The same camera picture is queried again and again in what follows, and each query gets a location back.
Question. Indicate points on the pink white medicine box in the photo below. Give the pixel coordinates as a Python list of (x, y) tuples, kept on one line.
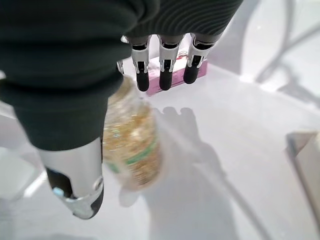
[(179, 76)]

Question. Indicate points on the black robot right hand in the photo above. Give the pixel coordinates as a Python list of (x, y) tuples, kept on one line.
[(62, 75)]

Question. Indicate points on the clear bottle yellow capsules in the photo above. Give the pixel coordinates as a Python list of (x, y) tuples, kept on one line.
[(135, 140)]

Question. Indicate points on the green white medicine box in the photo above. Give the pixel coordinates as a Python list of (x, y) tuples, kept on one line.
[(307, 162)]

